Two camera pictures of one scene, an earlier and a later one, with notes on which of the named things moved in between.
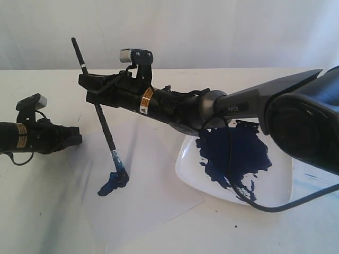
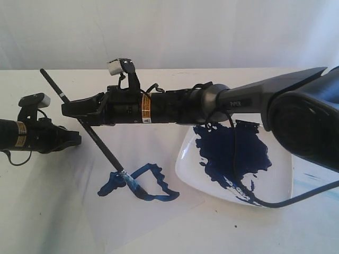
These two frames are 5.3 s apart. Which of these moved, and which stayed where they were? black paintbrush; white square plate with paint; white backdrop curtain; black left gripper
Moved: black paintbrush
Stayed: white backdrop curtain; white square plate with paint; black left gripper
